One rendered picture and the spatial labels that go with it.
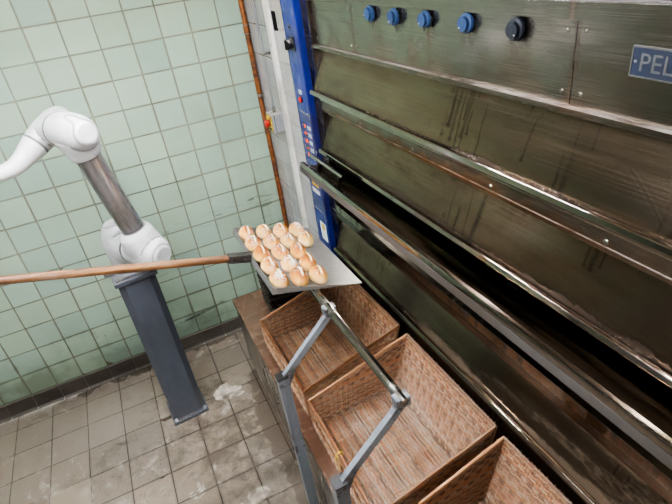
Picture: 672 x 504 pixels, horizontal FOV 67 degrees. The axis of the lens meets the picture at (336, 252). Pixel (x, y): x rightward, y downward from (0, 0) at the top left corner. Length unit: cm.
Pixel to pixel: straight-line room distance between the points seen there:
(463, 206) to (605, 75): 58
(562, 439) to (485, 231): 61
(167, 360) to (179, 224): 84
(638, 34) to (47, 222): 284
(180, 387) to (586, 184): 245
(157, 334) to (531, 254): 202
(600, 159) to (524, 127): 21
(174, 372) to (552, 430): 202
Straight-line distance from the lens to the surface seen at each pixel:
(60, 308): 343
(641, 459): 141
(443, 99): 150
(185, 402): 314
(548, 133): 122
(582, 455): 158
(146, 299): 270
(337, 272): 199
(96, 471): 323
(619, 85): 109
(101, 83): 298
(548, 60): 119
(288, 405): 196
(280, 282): 182
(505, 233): 140
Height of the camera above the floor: 224
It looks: 31 degrees down
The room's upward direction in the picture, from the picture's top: 9 degrees counter-clockwise
